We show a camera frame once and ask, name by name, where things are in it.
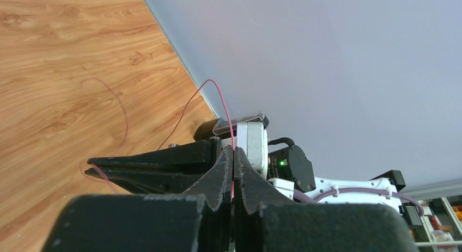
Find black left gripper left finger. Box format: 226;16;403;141
42;146;233;251

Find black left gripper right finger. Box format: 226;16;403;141
234;147;418;251

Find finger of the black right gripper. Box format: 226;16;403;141
100;167;211;194
87;139;221;168

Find thin red filament wire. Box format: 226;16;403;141
79;77;237;202

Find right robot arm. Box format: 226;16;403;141
83;137;425;228

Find colourful toy blocks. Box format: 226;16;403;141
412;196;461;252

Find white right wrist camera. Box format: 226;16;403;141
193;113;269;178

